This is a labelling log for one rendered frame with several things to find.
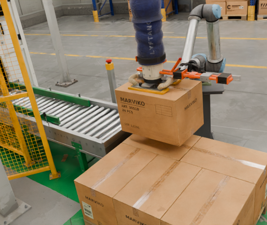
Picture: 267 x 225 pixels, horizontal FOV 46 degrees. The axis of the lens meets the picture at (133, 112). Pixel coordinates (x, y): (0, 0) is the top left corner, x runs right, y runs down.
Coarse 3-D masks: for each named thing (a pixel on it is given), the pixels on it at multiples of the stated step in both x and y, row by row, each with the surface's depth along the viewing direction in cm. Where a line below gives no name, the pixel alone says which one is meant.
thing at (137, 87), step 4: (132, 84) 263; (136, 84) 261; (140, 84) 255; (128, 88) 260; (132, 88) 257; (136, 88) 254; (140, 88) 253; (144, 88) 251; (148, 88) 249; (152, 88) 248; (156, 88) 247; (164, 88) 245; (168, 88) 246; (152, 92) 246; (156, 92) 243; (160, 92) 241; (164, 92) 242
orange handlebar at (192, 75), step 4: (140, 68) 263; (160, 72) 247; (164, 72) 245; (168, 72) 243; (172, 72) 241; (188, 72) 236; (192, 72) 234; (196, 72) 233; (184, 76) 235; (188, 76) 233; (192, 76) 230; (196, 76) 228; (212, 76) 225
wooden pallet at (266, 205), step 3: (264, 204) 253; (264, 207) 255; (261, 210) 247; (264, 210) 260; (261, 213) 249; (264, 213) 261; (258, 216) 245; (84, 219) 263; (258, 219) 244; (87, 222) 262; (90, 222) 259; (255, 222) 238
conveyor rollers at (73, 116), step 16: (0, 96) 430; (16, 112) 374; (48, 112) 364; (64, 112) 360; (80, 112) 354; (96, 112) 349; (112, 112) 343; (80, 128) 321; (96, 128) 315; (112, 128) 318
